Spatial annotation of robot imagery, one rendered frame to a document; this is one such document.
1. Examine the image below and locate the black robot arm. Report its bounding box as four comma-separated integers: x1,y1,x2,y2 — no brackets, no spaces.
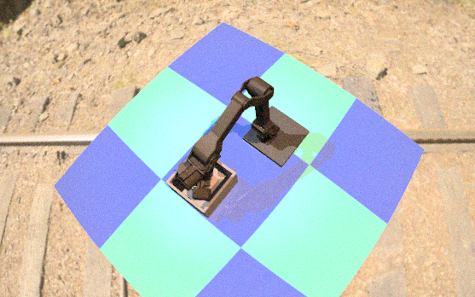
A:
177,76,280,191

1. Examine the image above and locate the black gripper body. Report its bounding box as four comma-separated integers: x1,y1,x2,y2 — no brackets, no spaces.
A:
192,172,213,201

